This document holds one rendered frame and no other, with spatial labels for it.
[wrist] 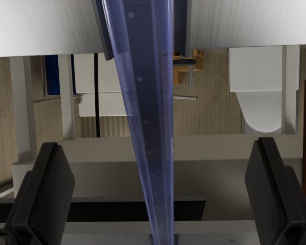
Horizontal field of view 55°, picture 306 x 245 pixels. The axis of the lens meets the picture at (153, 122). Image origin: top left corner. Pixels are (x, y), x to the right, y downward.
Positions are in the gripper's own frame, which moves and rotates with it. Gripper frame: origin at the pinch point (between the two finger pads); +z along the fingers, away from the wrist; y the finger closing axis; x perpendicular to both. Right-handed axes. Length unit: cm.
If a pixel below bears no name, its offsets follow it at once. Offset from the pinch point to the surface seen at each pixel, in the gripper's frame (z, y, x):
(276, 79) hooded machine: 234, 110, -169
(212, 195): 24.8, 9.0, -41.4
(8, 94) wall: 386, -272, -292
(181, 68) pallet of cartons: 554, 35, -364
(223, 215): 22, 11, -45
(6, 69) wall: 412, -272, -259
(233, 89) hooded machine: 238, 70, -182
